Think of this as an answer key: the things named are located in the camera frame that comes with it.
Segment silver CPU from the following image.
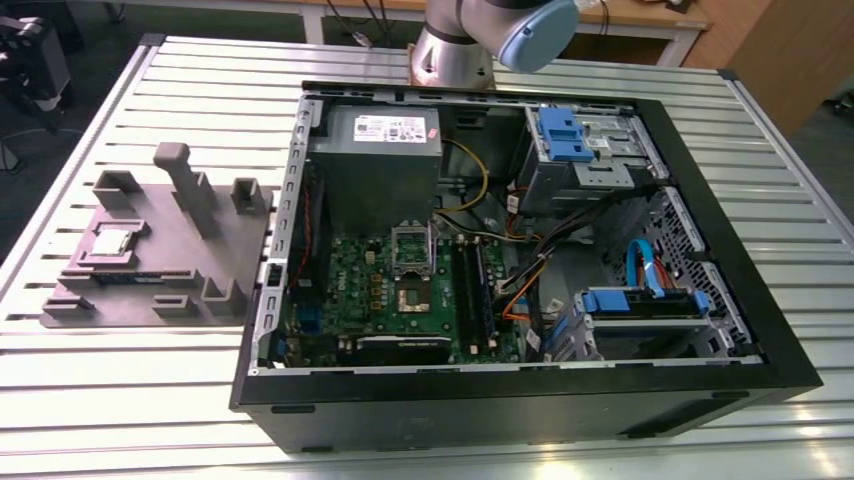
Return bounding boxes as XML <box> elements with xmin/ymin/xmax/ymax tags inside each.
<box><xmin>91</xmin><ymin>232</ymin><xmax>130</xmax><ymax>256</ymax></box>

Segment CPU socket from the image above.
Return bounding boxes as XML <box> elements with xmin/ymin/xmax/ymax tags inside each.
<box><xmin>394</xmin><ymin>282</ymin><xmax>441</xmax><ymax>315</ymax></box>

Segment grey parts rack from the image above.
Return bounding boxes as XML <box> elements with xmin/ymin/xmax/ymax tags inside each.
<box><xmin>38</xmin><ymin>142</ymin><xmax>277</xmax><ymax>330</ymax></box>

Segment green RAM stick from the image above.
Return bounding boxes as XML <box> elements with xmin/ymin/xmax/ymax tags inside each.
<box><xmin>92</xmin><ymin>272</ymin><xmax>166</xmax><ymax>287</ymax></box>

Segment grey power supply unit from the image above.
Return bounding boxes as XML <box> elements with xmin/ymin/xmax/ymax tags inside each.
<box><xmin>310</xmin><ymin>105</ymin><xmax>446</xmax><ymax>229</ymax></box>

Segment metal socket cover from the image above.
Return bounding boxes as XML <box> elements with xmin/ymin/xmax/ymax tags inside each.
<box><xmin>389</xmin><ymin>219</ymin><xmax>437</xmax><ymax>280</ymax></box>

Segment green motherboard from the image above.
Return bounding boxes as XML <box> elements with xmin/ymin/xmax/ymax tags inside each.
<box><xmin>277</xmin><ymin>222</ymin><xmax>529</xmax><ymax>366</ymax></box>

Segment black graphics card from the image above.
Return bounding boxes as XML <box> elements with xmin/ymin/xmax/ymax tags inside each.
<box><xmin>337</xmin><ymin>333</ymin><xmax>454</xmax><ymax>367</ymax></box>

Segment blue drive latch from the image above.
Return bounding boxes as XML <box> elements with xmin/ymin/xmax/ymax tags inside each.
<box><xmin>538</xmin><ymin>107</ymin><xmax>595</xmax><ymax>164</ymax></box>

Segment metal drive cage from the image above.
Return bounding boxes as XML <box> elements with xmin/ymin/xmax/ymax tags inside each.
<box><xmin>518</xmin><ymin>104</ymin><xmax>672</xmax><ymax>217</ymax></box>

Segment black PC case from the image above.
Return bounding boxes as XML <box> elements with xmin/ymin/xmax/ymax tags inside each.
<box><xmin>229</xmin><ymin>79</ymin><xmax>826</xmax><ymax>455</ymax></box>

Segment hard disk in blue carrier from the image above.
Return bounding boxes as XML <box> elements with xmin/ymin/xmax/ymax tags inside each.
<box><xmin>578</xmin><ymin>287</ymin><xmax>713</xmax><ymax>321</ymax></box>

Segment silver disk bay cage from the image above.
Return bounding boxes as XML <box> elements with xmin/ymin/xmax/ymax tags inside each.
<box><xmin>543</xmin><ymin>287</ymin><xmax>766</xmax><ymax>362</ymax></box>

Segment wooden cabinet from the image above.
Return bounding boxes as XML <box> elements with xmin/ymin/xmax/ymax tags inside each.
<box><xmin>684</xmin><ymin>0</ymin><xmax>854</xmax><ymax>137</ymax></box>

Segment cable with brass plug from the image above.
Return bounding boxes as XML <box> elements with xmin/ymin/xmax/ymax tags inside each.
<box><xmin>325</xmin><ymin>0</ymin><xmax>374</xmax><ymax>47</ymax></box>

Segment locking lever wire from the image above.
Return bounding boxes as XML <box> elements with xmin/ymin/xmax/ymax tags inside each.
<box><xmin>429</xmin><ymin>219</ymin><xmax>443</xmax><ymax>275</ymax></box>

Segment yellow power wire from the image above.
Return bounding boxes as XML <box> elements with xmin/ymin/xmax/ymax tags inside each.
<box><xmin>437</xmin><ymin>138</ymin><xmax>491</xmax><ymax>215</ymax></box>

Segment orange wire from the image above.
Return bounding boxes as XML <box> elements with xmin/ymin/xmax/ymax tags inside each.
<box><xmin>499</xmin><ymin>252</ymin><xmax>555</xmax><ymax>322</ymax></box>

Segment black wire bundle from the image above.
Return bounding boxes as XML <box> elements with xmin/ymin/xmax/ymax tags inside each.
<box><xmin>497</xmin><ymin>185</ymin><xmax>669</xmax><ymax>296</ymax></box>

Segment blue data wire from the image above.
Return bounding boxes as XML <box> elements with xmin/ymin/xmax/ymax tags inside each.
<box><xmin>626</xmin><ymin>238</ymin><xmax>677</xmax><ymax>301</ymax></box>

